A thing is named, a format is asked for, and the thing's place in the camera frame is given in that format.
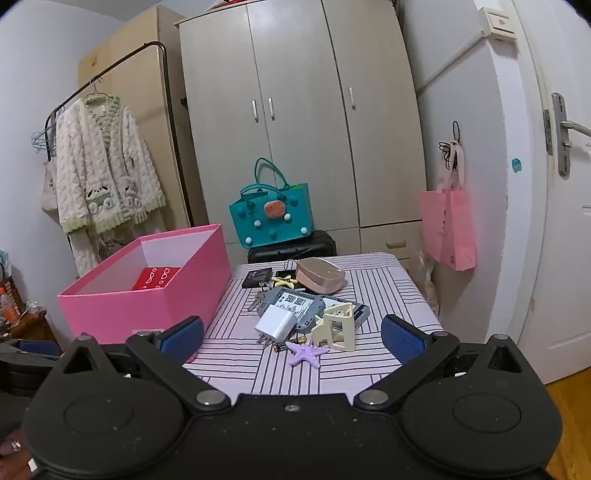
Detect pink silver case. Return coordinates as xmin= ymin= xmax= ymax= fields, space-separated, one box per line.
xmin=294 ymin=257 xmax=346 ymax=296

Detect beige tote bag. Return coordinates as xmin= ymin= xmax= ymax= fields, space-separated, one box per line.
xmin=39 ymin=159 xmax=61 ymax=213

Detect pink shopping bag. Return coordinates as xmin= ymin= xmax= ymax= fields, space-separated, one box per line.
xmin=418 ymin=171 xmax=477 ymax=271

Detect pink cardboard box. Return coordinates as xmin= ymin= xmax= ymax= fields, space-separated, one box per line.
xmin=58 ymin=224 xmax=232 ymax=344

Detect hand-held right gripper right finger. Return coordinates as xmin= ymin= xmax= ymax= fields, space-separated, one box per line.
xmin=353 ymin=314 xmax=532 ymax=414

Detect bunch of keys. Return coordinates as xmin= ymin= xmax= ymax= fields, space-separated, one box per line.
xmin=249 ymin=288 xmax=273 ymax=315

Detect wooden wardrobe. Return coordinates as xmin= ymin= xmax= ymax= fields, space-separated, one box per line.
xmin=78 ymin=6 xmax=208 ymax=232

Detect red printed paper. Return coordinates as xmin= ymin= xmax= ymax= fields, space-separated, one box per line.
xmin=130 ymin=266 xmax=183 ymax=291

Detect black suitcase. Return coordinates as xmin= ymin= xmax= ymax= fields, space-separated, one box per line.
xmin=247 ymin=229 xmax=338 ymax=265

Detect striped tablecloth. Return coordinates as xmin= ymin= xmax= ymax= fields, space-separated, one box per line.
xmin=182 ymin=251 xmax=444 ymax=396

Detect fluffy cream green cardigan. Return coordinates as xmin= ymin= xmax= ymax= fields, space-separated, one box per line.
xmin=54 ymin=93 xmax=167 ymax=278

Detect blue clothes hanger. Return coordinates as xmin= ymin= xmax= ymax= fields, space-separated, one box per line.
xmin=31 ymin=128 xmax=56 ymax=156

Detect teal felt handbag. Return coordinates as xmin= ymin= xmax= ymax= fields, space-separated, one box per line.
xmin=228 ymin=158 xmax=314 ymax=250

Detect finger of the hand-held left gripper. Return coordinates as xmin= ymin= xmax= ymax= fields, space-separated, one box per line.
xmin=16 ymin=340 xmax=62 ymax=359
xmin=0 ymin=345 xmax=54 ymax=398

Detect black hair ties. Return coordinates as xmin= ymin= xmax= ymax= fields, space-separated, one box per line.
xmin=438 ymin=121 xmax=463 ymax=172

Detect metal door handle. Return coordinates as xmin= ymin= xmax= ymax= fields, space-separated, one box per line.
xmin=544 ymin=92 xmax=591 ymax=177

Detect white door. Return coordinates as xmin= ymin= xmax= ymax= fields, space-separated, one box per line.
xmin=510 ymin=0 xmax=591 ymax=386

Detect dark grey plastic cover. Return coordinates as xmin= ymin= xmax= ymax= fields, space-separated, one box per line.
xmin=323 ymin=298 xmax=372 ymax=331

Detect grey tray with batteries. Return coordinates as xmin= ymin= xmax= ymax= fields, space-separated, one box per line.
xmin=259 ymin=286 xmax=327 ymax=334

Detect wooden side table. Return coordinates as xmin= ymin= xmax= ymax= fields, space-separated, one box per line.
xmin=7 ymin=309 xmax=58 ymax=344

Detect pile of colourful packets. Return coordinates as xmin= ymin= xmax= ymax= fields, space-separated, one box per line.
xmin=0 ymin=249 xmax=22 ymax=333

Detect black clothes rack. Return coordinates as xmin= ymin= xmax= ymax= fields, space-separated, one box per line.
xmin=45 ymin=41 xmax=192 ymax=228

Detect beige wardrobe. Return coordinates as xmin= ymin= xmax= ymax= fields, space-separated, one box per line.
xmin=174 ymin=0 xmax=428 ymax=273

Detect purple starfish clip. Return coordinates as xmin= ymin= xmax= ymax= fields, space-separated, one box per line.
xmin=285 ymin=339 xmax=331 ymax=370

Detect white charger plug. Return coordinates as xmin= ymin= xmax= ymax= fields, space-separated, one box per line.
xmin=255 ymin=307 xmax=296 ymax=347

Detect cream multi-plug adapter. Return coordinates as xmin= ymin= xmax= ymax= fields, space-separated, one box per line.
xmin=311 ymin=307 xmax=357 ymax=352

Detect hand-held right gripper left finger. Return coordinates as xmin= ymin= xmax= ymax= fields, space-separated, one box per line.
xmin=58 ymin=316 xmax=232 ymax=415

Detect clear plastic bag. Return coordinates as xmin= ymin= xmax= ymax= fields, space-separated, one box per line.
xmin=419 ymin=249 xmax=442 ymax=319

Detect cream light switch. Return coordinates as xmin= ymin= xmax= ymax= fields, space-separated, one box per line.
xmin=478 ymin=6 xmax=518 ymax=43

